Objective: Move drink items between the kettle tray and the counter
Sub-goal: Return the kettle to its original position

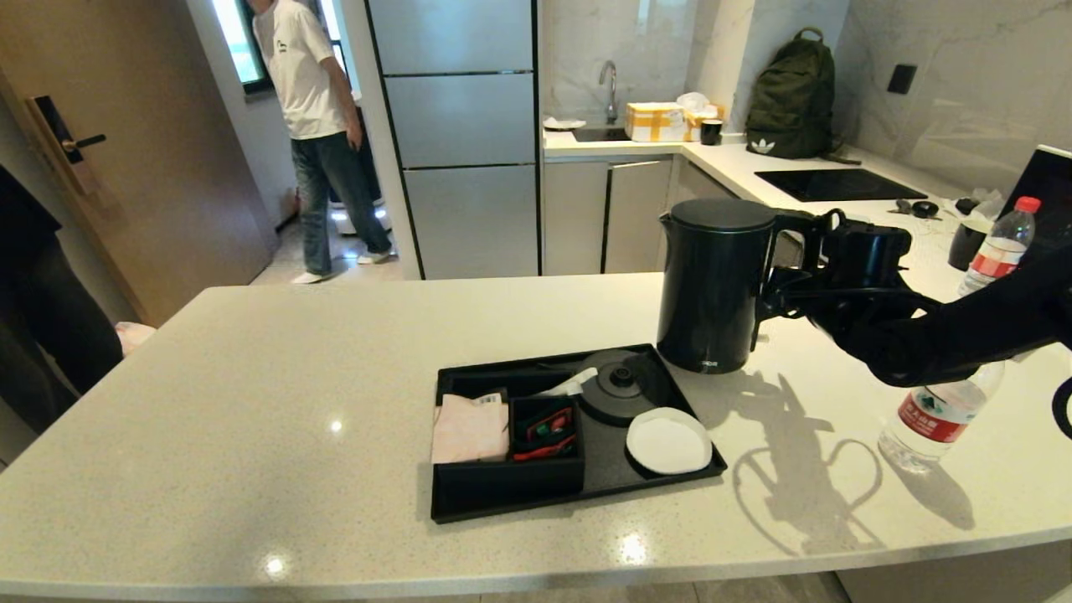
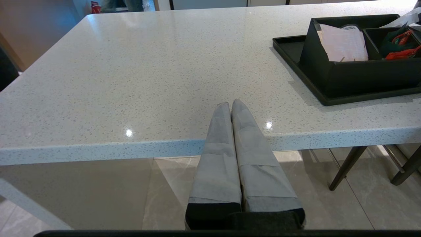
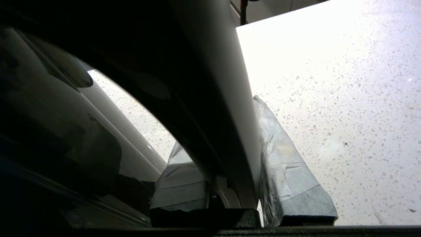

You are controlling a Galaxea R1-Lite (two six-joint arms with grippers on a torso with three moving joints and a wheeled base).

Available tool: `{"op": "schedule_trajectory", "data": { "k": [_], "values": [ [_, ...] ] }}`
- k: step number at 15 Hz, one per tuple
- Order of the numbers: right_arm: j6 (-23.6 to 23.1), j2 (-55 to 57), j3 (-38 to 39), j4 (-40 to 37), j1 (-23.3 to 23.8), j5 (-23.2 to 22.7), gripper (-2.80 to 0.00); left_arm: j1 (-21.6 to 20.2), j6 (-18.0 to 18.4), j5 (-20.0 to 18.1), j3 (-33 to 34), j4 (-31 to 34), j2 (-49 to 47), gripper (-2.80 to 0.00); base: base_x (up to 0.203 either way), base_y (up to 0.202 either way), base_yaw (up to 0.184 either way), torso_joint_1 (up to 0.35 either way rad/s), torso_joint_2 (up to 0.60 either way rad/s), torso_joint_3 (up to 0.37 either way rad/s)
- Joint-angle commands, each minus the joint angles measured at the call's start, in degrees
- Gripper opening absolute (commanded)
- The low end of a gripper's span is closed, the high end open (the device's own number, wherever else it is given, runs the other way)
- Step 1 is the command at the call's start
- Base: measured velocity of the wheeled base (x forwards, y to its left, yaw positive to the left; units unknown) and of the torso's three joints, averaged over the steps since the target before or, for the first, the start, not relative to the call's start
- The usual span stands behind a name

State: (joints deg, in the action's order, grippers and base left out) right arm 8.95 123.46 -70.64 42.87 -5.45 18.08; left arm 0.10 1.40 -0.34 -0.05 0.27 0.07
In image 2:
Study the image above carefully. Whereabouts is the pink napkin pack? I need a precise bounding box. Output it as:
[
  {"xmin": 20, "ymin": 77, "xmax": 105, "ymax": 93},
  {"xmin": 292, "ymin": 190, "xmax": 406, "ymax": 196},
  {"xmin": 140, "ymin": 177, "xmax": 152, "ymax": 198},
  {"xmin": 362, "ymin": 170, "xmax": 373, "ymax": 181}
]
[{"xmin": 316, "ymin": 23, "xmax": 369, "ymax": 63}]

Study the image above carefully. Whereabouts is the white sachet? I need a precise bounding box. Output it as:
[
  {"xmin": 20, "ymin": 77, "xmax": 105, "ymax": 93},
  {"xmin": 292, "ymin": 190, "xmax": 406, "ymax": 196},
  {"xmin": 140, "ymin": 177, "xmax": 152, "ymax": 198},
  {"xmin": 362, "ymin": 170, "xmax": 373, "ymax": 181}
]
[{"xmin": 382, "ymin": 7, "xmax": 421, "ymax": 29}]

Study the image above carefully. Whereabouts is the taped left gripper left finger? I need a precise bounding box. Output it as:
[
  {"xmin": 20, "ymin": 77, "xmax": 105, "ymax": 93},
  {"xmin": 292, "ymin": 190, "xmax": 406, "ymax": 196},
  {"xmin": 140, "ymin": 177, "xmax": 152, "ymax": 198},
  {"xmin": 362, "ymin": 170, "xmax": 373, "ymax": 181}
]
[{"xmin": 185, "ymin": 101, "xmax": 242, "ymax": 230}]

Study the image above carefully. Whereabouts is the black serving tray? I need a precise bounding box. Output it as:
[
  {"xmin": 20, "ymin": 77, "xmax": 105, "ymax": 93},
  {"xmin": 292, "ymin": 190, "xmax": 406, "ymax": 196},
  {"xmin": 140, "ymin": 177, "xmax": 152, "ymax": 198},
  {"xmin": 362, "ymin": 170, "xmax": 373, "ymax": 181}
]
[{"xmin": 272, "ymin": 14, "xmax": 421, "ymax": 107}]

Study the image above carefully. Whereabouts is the dark metal furniture leg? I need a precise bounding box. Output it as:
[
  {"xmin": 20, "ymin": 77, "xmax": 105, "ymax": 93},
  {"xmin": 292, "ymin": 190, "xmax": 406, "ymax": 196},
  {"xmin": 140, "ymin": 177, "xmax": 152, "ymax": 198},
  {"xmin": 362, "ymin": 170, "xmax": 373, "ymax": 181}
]
[
  {"xmin": 390, "ymin": 145, "xmax": 421, "ymax": 187},
  {"xmin": 328, "ymin": 146, "xmax": 367, "ymax": 192}
]

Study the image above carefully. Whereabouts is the person in dark clothes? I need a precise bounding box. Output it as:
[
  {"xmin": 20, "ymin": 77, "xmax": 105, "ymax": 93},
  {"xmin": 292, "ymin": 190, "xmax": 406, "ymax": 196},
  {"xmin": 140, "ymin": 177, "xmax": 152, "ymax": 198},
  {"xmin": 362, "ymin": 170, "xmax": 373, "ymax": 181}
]
[{"xmin": 0, "ymin": 46, "xmax": 22, "ymax": 92}]

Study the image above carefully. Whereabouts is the black organizer box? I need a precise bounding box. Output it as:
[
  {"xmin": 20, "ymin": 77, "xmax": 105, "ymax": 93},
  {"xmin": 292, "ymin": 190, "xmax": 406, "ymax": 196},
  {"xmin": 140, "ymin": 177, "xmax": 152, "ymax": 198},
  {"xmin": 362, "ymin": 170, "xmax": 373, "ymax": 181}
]
[{"xmin": 299, "ymin": 14, "xmax": 421, "ymax": 99}]

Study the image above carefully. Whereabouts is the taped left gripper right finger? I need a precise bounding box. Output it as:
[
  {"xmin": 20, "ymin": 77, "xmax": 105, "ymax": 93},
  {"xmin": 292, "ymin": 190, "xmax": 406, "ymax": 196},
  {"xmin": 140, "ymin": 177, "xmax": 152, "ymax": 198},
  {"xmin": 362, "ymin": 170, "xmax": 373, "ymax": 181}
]
[{"xmin": 231, "ymin": 99, "xmax": 306, "ymax": 229}]

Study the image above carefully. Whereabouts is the brown wooden door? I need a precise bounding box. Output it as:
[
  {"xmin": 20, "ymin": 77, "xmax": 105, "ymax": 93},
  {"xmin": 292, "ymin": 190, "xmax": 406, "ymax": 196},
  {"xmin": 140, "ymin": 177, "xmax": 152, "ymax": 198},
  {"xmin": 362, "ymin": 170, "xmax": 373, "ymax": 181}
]
[{"xmin": 0, "ymin": 0, "xmax": 83, "ymax": 71}]

